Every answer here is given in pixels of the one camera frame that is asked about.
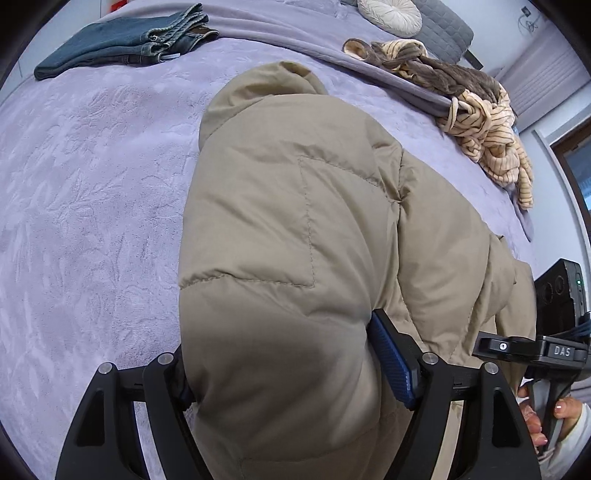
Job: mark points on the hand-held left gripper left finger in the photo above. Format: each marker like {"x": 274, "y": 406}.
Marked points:
{"x": 159, "y": 392}

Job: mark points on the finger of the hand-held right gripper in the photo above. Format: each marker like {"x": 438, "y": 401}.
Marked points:
{"x": 505, "y": 347}

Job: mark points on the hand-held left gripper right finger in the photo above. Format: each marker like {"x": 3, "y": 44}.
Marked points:
{"x": 392, "y": 364}

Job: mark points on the beige puffer jacket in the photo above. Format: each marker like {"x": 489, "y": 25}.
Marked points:
{"x": 300, "y": 258}

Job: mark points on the person's right hand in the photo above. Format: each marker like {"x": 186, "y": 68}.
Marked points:
{"x": 531, "y": 420}

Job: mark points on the beige striped garment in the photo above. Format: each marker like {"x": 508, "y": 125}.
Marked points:
{"x": 489, "y": 134}

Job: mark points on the purple bed blanket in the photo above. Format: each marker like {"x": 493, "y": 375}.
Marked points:
{"x": 92, "y": 184}

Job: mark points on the grey window blind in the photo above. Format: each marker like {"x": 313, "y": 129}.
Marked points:
{"x": 540, "y": 74}

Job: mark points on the brown plush garment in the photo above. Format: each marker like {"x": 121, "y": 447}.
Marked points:
{"x": 448, "y": 74}

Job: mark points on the grey quilted headboard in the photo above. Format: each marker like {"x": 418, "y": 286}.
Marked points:
{"x": 443, "y": 25}

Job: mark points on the round white pillow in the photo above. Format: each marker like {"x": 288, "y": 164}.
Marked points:
{"x": 390, "y": 16}

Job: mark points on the folded blue jeans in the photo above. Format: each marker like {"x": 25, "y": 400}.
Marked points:
{"x": 124, "y": 41}

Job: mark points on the brown window frame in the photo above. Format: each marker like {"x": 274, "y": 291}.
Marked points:
{"x": 572, "y": 170}

